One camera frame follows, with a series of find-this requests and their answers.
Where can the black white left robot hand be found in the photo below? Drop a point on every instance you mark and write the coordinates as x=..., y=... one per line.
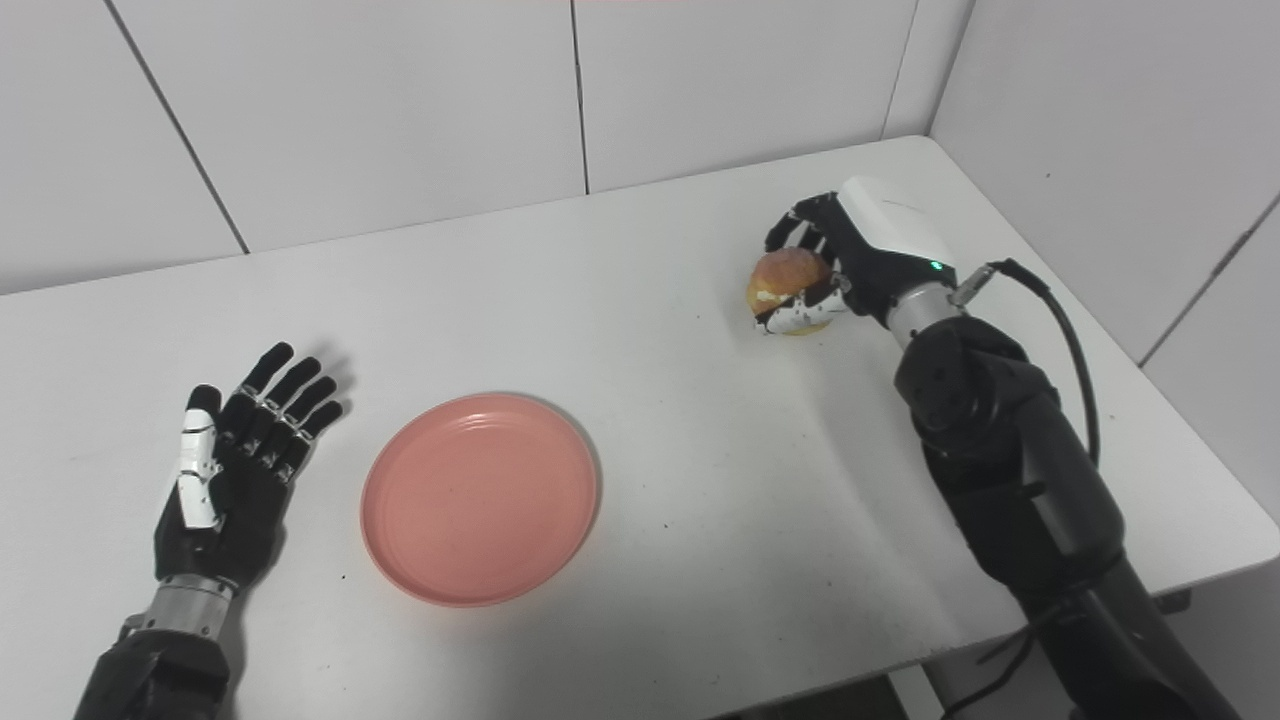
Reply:
x=240, y=510

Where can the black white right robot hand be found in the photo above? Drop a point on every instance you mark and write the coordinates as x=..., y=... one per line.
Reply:
x=890, y=250

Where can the cream puff pastry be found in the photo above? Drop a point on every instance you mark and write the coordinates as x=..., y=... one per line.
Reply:
x=785, y=272

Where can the pink round plate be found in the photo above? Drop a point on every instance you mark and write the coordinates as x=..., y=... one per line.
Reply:
x=480, y=500

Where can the white table leg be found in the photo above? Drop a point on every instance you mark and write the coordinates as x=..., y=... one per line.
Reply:
x=920, y=695

